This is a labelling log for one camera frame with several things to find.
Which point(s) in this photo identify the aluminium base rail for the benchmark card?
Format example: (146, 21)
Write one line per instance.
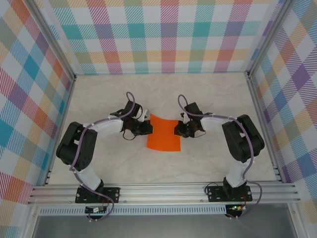
(161, 192)

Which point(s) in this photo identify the grey metal panel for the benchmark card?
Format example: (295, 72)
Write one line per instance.
(161, 226)

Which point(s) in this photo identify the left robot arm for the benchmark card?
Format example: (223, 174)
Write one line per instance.
(81, 153)

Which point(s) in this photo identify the aluminium frame post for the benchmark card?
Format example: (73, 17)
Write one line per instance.
(54, 39)
(268, 37)

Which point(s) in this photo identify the aluminium side rail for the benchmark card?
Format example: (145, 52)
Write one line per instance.
(263, 129)
(60, 129)

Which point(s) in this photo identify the orange paper sheet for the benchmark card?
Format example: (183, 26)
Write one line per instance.
(163, 136)

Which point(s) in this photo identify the small black circuit board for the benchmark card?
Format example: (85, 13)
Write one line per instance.
(95, 210)

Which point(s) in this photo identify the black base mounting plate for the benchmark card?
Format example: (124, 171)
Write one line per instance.
(215, 194)
(112, 194)

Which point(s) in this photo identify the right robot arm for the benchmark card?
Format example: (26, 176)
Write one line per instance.
(242, 141)

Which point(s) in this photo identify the small circuit board green light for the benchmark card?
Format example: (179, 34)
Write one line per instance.
(236, 207)

